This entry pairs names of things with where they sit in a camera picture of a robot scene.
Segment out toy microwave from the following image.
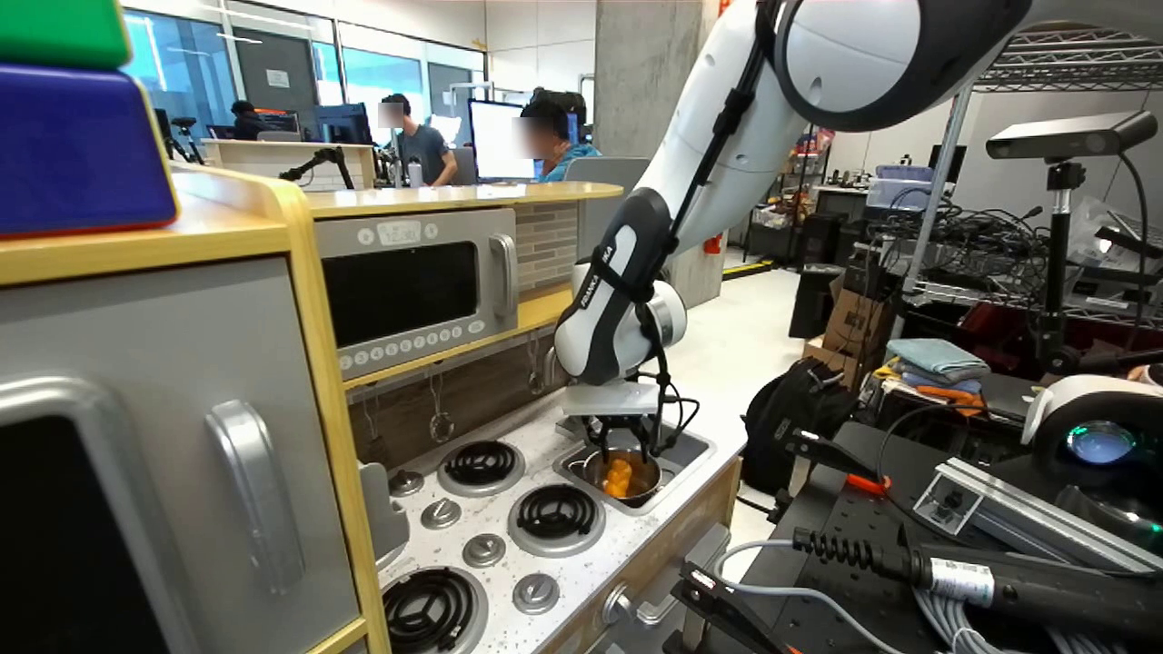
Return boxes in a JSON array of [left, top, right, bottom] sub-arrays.
[[313, 207, 522, 382]]

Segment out grey cabinet door handle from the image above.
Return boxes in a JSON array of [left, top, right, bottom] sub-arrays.
[[204, 399, 307, 598]]

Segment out wire shelf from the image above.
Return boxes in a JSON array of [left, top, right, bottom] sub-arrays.
[[898, 22, 1163, 330]]

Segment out silver pot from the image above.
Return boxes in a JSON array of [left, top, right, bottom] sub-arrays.
[[569, 446, 665, 509]]

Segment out blue block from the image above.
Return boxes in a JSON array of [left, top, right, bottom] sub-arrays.
[[0, 63, 181, 240]]

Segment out grey cable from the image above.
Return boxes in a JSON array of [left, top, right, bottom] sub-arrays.
[[712, 540, 911, 654]]

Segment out microwave door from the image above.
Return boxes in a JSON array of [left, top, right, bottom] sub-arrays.
[[316, 216, 521, 357]]

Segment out monitor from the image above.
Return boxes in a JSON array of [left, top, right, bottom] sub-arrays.
[[314, 102, 374, 147], [467, 97, 539, 182]]

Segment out aluminium rail box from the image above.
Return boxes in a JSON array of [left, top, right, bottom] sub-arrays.
[[912, 456, 1163, 575]]

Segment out person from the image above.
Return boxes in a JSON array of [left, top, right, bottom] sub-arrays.
[[520, 87, 602, 183], [376, 93, 459, 188], [229, 99, 271, 141]]

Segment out black backpack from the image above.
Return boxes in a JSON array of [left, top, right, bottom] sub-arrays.
[[740, 356, 860, 498]]

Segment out clear plastic bin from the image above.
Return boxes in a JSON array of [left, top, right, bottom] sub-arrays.
[[866, 164, 939, 213]]

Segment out office chair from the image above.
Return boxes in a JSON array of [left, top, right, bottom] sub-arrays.
[[562, 156, 652, 262]]

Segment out microwave door handle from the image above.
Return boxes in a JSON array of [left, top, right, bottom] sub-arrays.
[[488, 233, 520, 322]]

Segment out toy kitchen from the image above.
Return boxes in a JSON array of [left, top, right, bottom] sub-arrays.
[[0, 163, 748, 654]]

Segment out sink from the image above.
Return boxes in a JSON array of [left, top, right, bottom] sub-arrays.
[[552, 421, 717, 518]]

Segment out tangle of black cables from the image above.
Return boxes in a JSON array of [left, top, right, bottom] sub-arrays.
[[870, 194, 1057, 293]]

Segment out black cable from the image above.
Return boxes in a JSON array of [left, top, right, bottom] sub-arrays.
[[791, 526, 1163, 640]]

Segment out silver oven knob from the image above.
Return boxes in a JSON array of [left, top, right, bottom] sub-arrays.
[[599, 583, 638, 628]]

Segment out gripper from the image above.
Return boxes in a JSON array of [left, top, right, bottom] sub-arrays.
[[583, 413, 663, 465]]

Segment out wooden desk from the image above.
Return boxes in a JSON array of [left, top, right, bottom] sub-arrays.
[[201, 137, 379, 193]]

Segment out black clamp with orange tip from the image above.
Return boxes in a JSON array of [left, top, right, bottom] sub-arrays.
[[671, 560, 802, 654], [784, 427, 890, 498]]

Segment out camera on mount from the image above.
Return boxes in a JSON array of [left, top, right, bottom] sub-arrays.
[[985, 110, 1160, 375]]

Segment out bundle of grey cables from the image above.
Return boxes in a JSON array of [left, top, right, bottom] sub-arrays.
[[911, 585, 1132, 654]]

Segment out grey cabinet door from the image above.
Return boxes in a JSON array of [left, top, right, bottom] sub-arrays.
[[0, 256, 364, 654]]

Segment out black coil burner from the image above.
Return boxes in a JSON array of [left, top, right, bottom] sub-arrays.
[[507, 482, 607, 558], [381, 567, 489, 654], [437, 440, 527, 499]]

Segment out green block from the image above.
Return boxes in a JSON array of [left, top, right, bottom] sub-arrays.
[[0, 0, 134, 71]]

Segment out oven door handle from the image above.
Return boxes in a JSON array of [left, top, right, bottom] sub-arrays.
[[634, 524, 733, 629]]

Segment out cardboard box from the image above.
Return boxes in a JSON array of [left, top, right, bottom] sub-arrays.
[[803, 287, 898, 389]]

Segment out stack of folded cloths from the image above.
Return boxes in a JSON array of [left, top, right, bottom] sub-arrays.
[[884, 337, 992, 407]]

